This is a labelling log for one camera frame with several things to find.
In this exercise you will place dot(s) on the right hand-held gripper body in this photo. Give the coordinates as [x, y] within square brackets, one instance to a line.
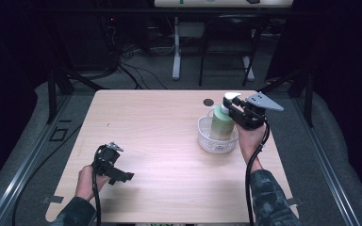
[253, 117]

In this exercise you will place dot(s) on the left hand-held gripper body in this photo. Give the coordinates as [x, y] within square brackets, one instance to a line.
[105, 160]

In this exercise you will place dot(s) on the green pump bottle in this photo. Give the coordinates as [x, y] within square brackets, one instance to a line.
[222, 125]

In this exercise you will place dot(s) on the white plastic basket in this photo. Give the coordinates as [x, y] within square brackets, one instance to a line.
[215, 146]

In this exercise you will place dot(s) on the person's right hand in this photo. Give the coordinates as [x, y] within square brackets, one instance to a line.
[250, 141]

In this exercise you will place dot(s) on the person's left hand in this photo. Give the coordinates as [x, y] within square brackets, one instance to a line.
[85, 183]

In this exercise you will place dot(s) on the black round table grommet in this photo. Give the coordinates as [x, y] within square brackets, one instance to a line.
[208, 102]

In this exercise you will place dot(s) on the white desk leg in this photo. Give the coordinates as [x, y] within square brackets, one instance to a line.
[249, 69]
[176, 56]

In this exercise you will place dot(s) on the grey tape strip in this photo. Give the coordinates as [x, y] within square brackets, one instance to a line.
[52, 199]
[296, 201]

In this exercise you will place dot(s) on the black chair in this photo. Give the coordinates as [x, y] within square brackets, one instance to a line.
[229, 22]

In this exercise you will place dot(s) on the white box under desk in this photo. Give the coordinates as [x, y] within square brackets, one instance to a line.
[191, 29]

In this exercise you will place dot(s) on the white desk top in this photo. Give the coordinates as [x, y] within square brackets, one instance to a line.
[223, 3]

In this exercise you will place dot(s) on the dark equipment rack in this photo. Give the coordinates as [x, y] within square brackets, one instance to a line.
[110, 40]

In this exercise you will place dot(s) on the black metal frame stand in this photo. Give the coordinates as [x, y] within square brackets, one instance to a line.
[52, 94]
[309, 100]

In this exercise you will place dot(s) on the aluminium floor rail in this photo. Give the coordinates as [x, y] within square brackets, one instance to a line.
[28, 163]
[323, 163]

